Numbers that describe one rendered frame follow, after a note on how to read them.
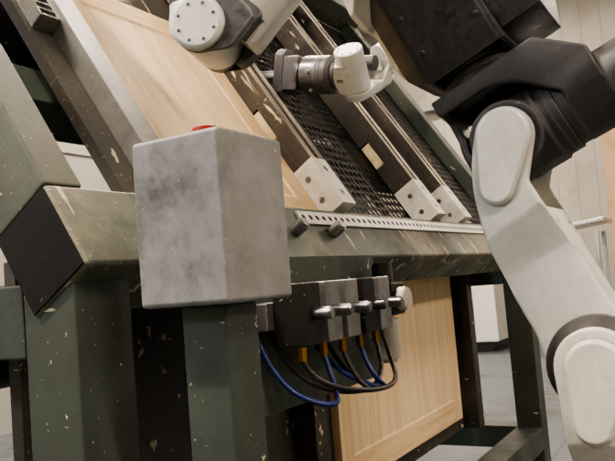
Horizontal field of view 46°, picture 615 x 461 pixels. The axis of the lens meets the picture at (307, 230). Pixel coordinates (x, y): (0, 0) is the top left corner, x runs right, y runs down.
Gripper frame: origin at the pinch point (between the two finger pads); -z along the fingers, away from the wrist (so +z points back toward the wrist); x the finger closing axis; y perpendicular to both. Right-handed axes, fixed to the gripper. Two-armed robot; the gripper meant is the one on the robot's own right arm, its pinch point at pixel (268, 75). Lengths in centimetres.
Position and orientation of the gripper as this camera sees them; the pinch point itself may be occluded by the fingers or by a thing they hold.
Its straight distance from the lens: 178.8
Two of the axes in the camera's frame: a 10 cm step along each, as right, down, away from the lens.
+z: 8.6, 0.9, -5.0
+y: -5.0, -0.2, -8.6
